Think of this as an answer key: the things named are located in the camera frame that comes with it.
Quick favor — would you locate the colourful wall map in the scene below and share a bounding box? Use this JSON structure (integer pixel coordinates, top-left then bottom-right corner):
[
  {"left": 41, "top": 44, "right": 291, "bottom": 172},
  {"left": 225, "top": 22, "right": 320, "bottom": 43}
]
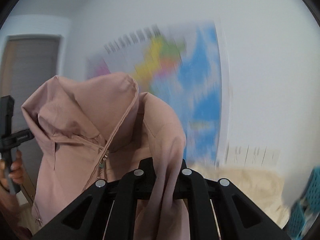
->
[{"left": 86, "top": 22, "right": 222, "bottom": 163}]

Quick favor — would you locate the grey wardrobe door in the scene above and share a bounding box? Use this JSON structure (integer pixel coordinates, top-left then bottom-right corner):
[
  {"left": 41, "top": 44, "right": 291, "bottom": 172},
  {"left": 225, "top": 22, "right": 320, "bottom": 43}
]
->
[{"left": 1, "top": 35, "right": 61, "bottom": 204}]

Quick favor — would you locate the person's left hand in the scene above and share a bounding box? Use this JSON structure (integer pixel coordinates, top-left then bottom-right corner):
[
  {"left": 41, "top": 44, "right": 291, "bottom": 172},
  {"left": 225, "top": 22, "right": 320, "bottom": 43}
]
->
[{"left": 1, "top": 150, "right": 24, "bottom": 191}]

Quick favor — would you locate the cream beige garment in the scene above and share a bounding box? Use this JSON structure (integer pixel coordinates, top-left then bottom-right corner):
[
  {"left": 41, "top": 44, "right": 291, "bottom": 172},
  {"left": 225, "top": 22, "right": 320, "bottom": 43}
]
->
[{"left": 191, "top": 163, "right": 290, "bottom": 228}]

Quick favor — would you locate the teal plastic basket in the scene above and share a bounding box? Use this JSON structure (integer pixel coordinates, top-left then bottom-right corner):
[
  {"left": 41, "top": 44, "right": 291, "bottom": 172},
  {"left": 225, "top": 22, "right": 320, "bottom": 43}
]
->
[{"left": 285, "top": 166, "right": 319, "bottom": 239}]

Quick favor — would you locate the pink hooded jacket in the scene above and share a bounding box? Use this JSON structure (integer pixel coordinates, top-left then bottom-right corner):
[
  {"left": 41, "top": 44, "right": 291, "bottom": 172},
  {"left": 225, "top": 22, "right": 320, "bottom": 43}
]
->
[{"left": 22, "top": 73, "right": 190, "bottom": 239}]

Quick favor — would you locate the white wall socket panel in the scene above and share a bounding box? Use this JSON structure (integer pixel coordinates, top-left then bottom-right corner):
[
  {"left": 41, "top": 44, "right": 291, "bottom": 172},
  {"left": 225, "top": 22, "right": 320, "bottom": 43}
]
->
[{"left": 225, "top": 145, "right": 280, "bottom": 168}]

